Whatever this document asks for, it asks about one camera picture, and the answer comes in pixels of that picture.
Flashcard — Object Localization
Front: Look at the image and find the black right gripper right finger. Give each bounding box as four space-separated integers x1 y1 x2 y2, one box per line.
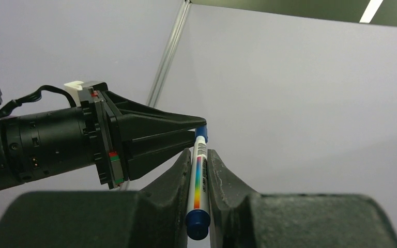
208 149 397 247

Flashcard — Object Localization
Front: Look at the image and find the blue capped whiteboard marker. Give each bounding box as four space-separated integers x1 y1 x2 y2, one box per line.
185 136 211 240

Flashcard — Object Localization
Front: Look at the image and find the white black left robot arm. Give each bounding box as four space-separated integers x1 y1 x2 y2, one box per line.
0 81 206 191

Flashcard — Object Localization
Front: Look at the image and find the blue marker cap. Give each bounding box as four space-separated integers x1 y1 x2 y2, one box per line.
195 125 208 143

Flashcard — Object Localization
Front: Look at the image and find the aluminium frame post left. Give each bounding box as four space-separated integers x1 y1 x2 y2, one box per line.
146 1 192 107

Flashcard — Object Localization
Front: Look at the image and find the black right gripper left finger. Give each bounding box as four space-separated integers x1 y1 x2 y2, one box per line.
0 149 191 247

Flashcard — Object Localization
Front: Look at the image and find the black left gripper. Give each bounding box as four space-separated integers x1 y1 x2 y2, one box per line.
80 87 207 189

